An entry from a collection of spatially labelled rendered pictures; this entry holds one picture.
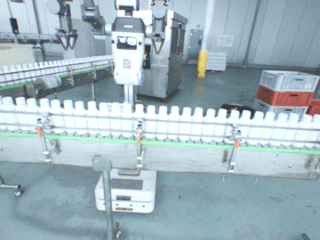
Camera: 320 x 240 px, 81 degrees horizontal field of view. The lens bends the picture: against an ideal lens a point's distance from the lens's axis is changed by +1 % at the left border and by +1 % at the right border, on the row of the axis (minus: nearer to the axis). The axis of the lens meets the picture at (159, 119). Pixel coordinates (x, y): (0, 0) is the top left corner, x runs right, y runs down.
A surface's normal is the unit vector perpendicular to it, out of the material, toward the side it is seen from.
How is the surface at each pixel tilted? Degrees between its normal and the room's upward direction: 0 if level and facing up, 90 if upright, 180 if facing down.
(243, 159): 90
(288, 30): 90
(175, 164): 90
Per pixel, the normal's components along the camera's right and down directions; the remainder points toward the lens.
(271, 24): -0.02, 0.40
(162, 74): -0.33, 0.36
